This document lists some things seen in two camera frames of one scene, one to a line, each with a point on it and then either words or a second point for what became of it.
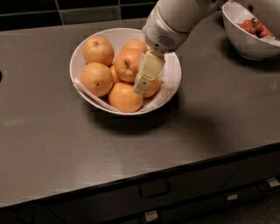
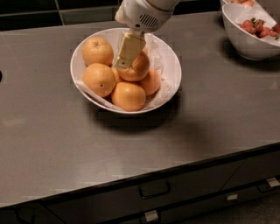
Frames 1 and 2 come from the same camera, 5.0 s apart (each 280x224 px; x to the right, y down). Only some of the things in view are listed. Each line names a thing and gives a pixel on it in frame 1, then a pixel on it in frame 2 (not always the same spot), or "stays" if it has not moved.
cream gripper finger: x=150 y=66 to x=131 y=45
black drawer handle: x=147 y=190 stays
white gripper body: x=159 y=33 to x=139 y=15
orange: x=127 y=64 stays
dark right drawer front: x=255 y=170 stays
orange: x=97 y=49 stays
